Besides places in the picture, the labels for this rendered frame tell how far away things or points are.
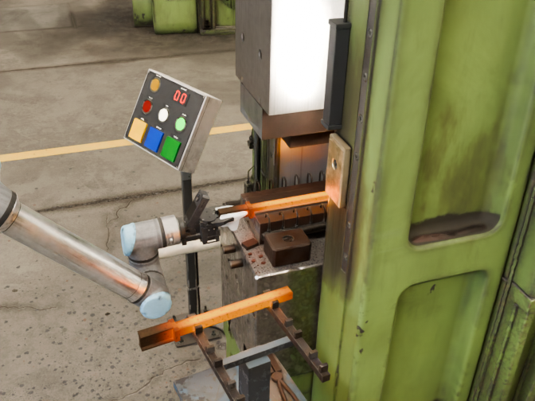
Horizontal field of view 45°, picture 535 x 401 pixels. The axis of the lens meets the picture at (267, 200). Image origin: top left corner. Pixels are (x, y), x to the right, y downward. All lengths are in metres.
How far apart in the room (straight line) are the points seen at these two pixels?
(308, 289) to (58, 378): 1.34
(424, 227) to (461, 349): 0.51
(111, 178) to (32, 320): 1.30
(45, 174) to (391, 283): 3.02
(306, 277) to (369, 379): 0.34
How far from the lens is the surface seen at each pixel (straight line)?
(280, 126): 1.78
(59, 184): 4.19
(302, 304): 1.97
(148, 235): 1.89
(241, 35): 1.85
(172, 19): 6.76
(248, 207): 1.95
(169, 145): 2.30
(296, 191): 2.08
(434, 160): 1.60
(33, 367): 2.99
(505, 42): 1.58
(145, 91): 2.47
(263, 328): 1.98
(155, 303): 1.84
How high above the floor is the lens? 2.07
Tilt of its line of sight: 32 degrees down
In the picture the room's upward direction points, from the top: 2 degrees clockwise
